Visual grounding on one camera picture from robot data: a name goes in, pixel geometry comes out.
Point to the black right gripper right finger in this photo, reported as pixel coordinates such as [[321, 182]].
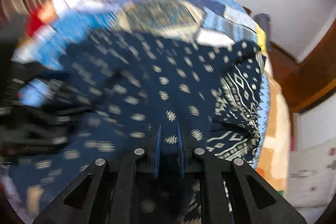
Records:
[[231, 190]]

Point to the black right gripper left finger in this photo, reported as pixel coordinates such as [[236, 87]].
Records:
[[104, 191]]

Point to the navy patterned hooded garment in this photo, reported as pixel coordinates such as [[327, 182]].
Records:
[[169, 198]]

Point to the orange beige plush blanket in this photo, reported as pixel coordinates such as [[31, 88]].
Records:
[[273, 162]]

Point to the blue patchwork bedspread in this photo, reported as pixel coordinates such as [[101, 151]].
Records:
[[157, 8]]

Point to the dark grey cloth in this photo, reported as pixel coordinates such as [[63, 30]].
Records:
[[264, 21]]

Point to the brown wooden door frame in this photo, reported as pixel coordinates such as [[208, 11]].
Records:
[[310, 82]]

